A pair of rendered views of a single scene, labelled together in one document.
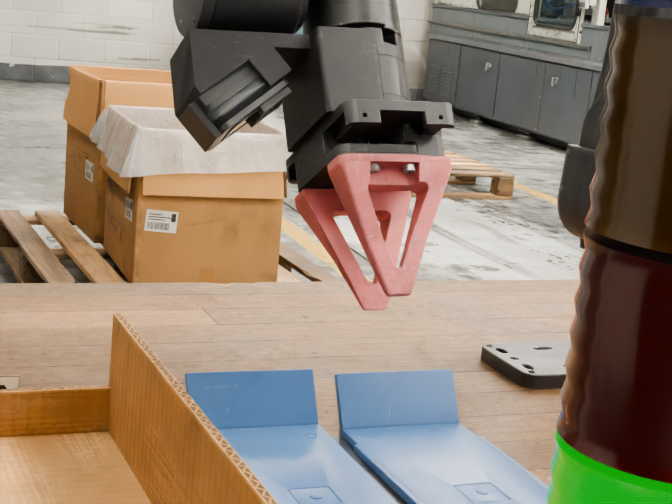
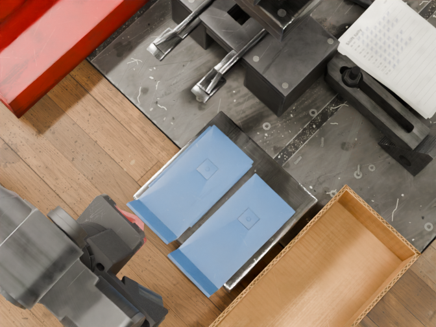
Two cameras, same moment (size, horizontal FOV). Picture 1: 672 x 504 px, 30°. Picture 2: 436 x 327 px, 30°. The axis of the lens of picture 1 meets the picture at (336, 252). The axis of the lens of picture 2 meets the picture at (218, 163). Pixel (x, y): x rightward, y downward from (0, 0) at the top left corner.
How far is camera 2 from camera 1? 1.02 m
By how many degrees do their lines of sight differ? 85
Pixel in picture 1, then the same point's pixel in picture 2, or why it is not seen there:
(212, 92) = (158, 307)
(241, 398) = (197, 275)
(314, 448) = (205, 238)
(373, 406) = (163, 228)
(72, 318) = not seen: outside the picture
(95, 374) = not seen: outside the picture
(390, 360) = not seen: hidden behind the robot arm
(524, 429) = (77, 187)
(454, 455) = (177, 188)
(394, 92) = (94, 228)
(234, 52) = (143, 300)
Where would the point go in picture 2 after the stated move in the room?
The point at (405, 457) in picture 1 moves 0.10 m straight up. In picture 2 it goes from (191, 204) to (191, 185)
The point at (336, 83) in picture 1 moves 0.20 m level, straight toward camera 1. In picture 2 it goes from (122, 250) to (303, 177)
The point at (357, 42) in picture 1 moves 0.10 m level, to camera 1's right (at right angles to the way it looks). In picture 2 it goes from (100, 244) to (67, 153)
